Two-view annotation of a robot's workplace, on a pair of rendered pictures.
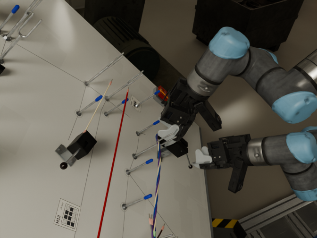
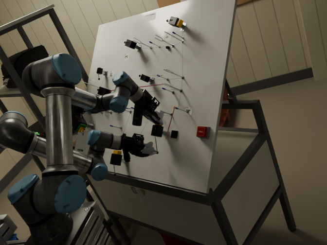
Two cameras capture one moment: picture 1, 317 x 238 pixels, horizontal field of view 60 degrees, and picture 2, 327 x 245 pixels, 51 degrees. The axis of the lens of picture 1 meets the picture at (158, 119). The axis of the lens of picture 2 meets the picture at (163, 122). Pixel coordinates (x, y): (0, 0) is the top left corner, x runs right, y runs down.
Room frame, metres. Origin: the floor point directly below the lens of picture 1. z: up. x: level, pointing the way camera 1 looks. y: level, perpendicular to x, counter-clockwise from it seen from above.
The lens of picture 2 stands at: (1.85, -0.99, 1.86)
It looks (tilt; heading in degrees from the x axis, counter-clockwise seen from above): 24 degrees down; 143
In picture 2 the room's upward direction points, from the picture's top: 24 degrees counter-clockwise
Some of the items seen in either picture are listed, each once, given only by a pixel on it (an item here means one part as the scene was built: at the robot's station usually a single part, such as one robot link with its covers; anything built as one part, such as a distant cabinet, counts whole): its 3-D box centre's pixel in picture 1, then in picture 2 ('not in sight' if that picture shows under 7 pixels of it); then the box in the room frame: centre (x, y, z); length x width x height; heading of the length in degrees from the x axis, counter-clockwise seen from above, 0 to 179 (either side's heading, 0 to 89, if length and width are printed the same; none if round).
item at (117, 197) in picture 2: not in sight; (119, 196); (-0.01, -0.19, 0.60); 0.55 x 0.02 x 0.39; 3
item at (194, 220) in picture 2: not in sight; (179, 215); (0.54, -0.16, 0.60); 0.55 x 0.03 x 0.39; 3
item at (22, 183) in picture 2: not in sight; (31, 197); (0.70, -0.77, 1.33); 0.13 x 0.12 x 0.14; 25
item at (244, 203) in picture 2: not in sight; (175, 173); (0.25, 0.13, 0.60); 1.17 x 0.58 x 0.40; 3
